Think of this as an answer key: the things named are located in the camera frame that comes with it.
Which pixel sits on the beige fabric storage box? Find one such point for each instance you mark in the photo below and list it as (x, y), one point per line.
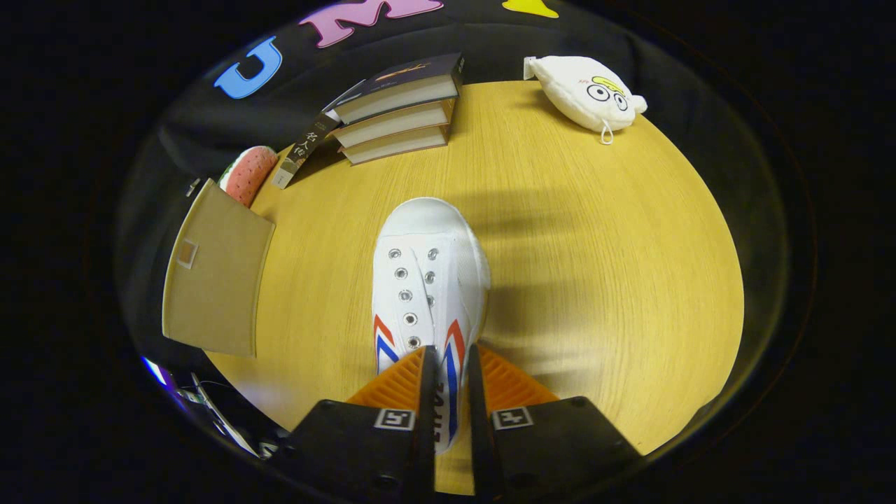
(217, 280)

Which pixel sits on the thick book with cream pages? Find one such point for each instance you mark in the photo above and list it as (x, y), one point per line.
(392, 122)
(392, 145)

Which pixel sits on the computer screen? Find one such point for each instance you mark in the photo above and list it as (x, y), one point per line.
(155, 371)

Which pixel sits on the white portrait cover book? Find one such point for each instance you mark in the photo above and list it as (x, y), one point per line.
(302, 149)

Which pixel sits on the white canvas shoe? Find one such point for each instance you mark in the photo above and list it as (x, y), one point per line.
(427, 245)

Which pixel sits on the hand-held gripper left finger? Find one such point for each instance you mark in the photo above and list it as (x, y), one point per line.
(350, 448)

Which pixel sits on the white plush pouch with face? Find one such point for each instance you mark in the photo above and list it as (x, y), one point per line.
(581, 94)

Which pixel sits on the black cover book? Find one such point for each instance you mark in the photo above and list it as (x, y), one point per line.
(399, 91)

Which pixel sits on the silver clip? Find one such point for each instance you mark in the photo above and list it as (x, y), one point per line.
(192, 187)

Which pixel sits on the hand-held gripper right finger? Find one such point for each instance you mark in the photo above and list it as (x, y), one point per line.
(553, 448)

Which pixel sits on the watermelon slice plush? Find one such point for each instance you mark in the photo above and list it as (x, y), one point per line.
(252, 171)

